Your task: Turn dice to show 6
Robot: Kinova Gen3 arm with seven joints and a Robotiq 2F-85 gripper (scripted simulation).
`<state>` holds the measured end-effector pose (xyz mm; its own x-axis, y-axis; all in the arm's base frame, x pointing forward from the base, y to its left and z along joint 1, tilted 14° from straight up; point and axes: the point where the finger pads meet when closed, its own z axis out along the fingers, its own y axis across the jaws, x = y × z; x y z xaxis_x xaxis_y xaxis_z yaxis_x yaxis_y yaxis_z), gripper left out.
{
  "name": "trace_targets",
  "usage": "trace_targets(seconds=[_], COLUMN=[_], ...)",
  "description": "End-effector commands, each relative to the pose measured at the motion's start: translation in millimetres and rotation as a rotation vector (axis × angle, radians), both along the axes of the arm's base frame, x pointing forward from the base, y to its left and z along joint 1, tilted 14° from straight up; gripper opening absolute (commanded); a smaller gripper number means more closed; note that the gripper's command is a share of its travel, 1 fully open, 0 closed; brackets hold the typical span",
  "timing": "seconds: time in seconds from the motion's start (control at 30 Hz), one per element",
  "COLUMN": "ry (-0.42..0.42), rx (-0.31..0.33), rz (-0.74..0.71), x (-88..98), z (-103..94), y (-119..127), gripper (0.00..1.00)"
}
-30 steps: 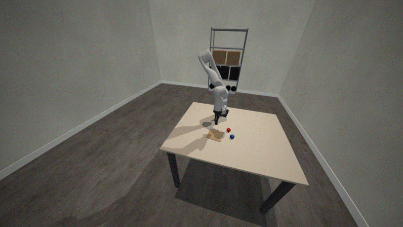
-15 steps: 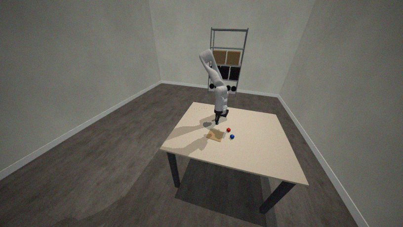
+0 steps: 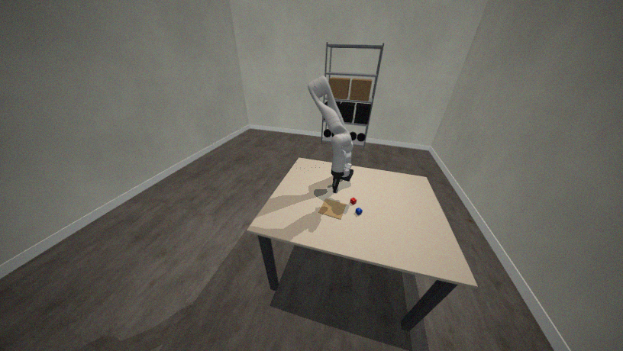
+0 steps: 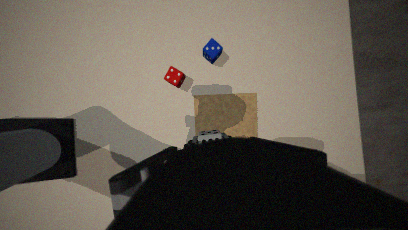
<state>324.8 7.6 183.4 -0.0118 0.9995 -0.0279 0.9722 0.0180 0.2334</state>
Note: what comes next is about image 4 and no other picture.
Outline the tan mat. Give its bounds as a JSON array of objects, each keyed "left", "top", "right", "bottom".
[{"left": 194, "top": 93, "right": 258, "bottom": 138}]

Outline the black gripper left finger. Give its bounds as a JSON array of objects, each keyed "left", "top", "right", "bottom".
[{"left": 108, "top": 136, "right": 198, "bottom": 218}]

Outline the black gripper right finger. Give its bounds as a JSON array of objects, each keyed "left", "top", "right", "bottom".
[{"left": 221, "top": 133, "right": 328, "bottom": 166}]

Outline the blue die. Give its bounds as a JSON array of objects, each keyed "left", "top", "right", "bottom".
[{"left": 203, "top": 38, "right": 223, "bottom": 64}]

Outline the red die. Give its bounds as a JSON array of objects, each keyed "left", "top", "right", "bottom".
[{"left": 164, "top": 66, "right": 185, "bottom": 88}]

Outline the white die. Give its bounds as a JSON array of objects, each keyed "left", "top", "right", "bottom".
[{"left": 197, "top": 130, "right": 223, "bottom": 144}]

